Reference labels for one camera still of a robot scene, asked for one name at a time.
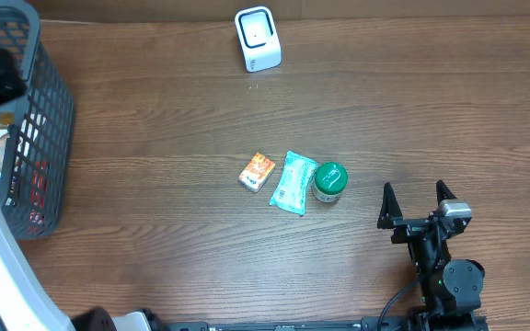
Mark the white barcode scanner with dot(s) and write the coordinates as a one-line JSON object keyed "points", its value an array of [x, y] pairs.
{"points": [[258, 38]]}

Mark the orange snack box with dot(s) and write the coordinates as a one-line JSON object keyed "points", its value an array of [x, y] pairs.
{"points": [[257, 172]]}

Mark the grey plastic mesh basket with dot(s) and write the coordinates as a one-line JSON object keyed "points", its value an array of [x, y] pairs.
{"points": [[38, 146]]}

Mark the green lid jar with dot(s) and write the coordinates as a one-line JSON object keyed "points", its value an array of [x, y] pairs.
{"points": [[330, 180]]}

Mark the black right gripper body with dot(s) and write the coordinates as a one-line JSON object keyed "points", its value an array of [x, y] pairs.
{"points": [[409, 228]]}

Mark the teal tissue pack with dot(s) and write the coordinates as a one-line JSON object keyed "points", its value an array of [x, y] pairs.
{"points": [[297, 174]]}

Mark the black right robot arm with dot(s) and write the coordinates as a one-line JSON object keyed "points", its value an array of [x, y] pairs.
{"points": [[450, 288]]}

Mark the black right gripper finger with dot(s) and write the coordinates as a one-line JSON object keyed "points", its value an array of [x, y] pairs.
{"points": [[443, 192], [390, 214]]}

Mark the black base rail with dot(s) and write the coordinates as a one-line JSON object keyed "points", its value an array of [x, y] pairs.
{"points": [[145, 320]]}

